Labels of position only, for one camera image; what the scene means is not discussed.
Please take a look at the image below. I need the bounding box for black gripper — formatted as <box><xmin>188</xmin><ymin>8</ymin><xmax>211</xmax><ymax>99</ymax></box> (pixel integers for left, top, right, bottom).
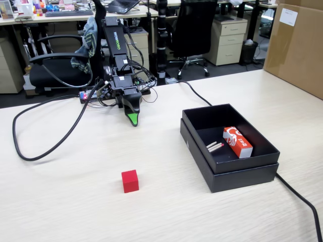
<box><xmin>111</xmin><ymin>75</ymin><xmax>143</xmax><ymax>128</ymax></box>

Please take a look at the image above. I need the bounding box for red wooden cube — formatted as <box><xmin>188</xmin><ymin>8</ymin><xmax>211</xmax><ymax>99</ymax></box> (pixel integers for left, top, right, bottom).
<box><xmin>121</xmin><ymin>169</ymin><xmax>140</xmax><ymax>194</ymax></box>

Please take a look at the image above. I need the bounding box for black cardboard box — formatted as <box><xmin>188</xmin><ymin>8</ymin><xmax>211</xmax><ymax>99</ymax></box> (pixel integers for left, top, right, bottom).
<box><xmin>181</xmin><ymin>103</ymin><xmax>281</xmax><ymax>175</ymax></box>

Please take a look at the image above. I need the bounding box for black open box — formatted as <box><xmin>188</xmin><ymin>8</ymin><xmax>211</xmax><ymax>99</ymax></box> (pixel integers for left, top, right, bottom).
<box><xmin>179</xmin><ymin>118</ymin><xmax>280</xmax><ymax>194</ymax></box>

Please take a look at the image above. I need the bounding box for large brown cardboard box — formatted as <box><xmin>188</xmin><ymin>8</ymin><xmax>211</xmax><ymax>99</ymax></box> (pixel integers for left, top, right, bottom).
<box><xmin>262</xmin><ymin>0</ymin><xmax>323</xmax><ymax>100</ymax></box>

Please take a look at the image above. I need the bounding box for controller board with red light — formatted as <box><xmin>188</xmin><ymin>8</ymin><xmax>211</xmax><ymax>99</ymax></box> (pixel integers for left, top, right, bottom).
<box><xmin>79</xmin><ymin>88</ymin><xmax>101</xmax><ymax>104</ymax></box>

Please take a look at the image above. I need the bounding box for beige drawer cabinet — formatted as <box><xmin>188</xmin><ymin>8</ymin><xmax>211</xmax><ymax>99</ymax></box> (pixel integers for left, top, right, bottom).
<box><xmin>203</xmin><ymin>18</ymin><xmax>248</xmax><ymax>67</ymax></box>
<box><xmin>123</xmin><ymin>28</ymin><xmax>150</xmax><ymax>82</ymax></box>
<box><xmin>0</xmin><ymin>37</ymin><xmax>26</xmax><ymax>94</ymax></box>

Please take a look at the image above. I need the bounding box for black segmented pole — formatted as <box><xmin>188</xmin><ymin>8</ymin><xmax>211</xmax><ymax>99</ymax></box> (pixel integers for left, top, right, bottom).
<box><xmin>155</xmin><ymin>0</ymin><xmax>168</xmax><ymax>86</ymax></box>

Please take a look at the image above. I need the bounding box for grey green striped towel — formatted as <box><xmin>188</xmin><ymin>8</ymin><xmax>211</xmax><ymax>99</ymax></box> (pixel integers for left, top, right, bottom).
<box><xmin>70</xmin><ymin>16</ymin><xmax>99</xmax><ymax>74</ymax></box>

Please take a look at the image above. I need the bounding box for black office chair with armrests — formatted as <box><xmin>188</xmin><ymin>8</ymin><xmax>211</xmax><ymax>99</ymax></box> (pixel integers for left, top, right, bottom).
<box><xmin>28</xmin><ymin>0</ymin><xmax>107</xmax><ymax>97</ymax></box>

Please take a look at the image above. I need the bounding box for black mesh office chair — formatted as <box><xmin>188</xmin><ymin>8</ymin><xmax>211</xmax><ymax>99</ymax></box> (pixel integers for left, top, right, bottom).
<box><xmin>167</xmin><ymin>0</ymin><xmax>219</xmax><ymax>81</ymax></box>

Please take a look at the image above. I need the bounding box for black laptop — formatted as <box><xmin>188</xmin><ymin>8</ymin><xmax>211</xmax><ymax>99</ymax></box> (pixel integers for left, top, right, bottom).
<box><xmin>104</xmin><ymin>0</ymin><xmax>141</xmax><ymax>15</ymax></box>

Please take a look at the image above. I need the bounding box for orange white printed carton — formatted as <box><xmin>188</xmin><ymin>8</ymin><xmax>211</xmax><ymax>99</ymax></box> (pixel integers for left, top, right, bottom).
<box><xmin>222</xmin><ymin>126</ymin><xmax>254</xmax><ymax>159</ymax></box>

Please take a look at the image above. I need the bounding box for beige office desk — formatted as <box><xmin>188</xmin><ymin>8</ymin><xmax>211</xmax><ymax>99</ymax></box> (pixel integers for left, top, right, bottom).
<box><xmin>0</xmin><ymin>4</ymin><xmax>160</xmax><ymax>26</ymax></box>

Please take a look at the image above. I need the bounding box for black computer keyboard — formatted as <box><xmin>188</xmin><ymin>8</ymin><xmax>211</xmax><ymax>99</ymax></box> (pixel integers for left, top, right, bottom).
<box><xmin>44</xmin><ymin>9</ymin><xmax>94</xmax><ymax>18</ymax></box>

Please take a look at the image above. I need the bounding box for black trash bin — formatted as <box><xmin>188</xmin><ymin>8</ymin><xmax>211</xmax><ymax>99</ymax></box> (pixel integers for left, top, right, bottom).
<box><xmin>241</xmin><ymin>39</ymin><xmax>259</xmax><ymax>66</ymax></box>

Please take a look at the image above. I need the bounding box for white paper label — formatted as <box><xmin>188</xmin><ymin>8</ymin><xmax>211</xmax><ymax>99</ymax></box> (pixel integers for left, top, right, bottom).
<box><xmin>279</xmin><ymin>8</ymin><xmax>299</xmax><ymax>27</ymax></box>

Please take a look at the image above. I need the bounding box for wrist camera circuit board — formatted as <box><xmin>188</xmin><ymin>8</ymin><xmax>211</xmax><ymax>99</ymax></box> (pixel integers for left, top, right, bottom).
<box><xmin>96</xmin><ymin>81</ymin><xmax>114</xmax><ymax>99</ymax></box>

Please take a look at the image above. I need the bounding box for thick black cable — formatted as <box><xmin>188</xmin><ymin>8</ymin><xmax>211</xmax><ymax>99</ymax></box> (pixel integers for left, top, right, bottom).
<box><xmin>165</xmin><ymin>80</ymin><xmax>323</xmax><ymax>242</ymax></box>
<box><xmin>12</xmin><ymin>79</ymin><xmax>105</xmax><ymax>162</ymax></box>

